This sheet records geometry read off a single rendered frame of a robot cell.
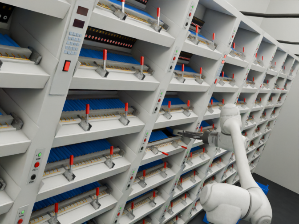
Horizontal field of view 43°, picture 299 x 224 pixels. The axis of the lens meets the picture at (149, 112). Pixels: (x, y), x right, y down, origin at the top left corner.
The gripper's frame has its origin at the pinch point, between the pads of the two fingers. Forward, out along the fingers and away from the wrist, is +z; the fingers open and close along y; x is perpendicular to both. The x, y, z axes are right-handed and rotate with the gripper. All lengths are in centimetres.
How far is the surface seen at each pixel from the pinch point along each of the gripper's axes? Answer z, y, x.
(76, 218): 2, 94, 28
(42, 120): -11, 132, -17
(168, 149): -2.6, 19.3, 7.6
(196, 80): -11.6, 10.6, -32.9
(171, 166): 4.5, -6.3, 23.9
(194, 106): -6.0, -6.1, -16.9
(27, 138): -8, 134, -11
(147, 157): -3.5, 45.9, 8.2
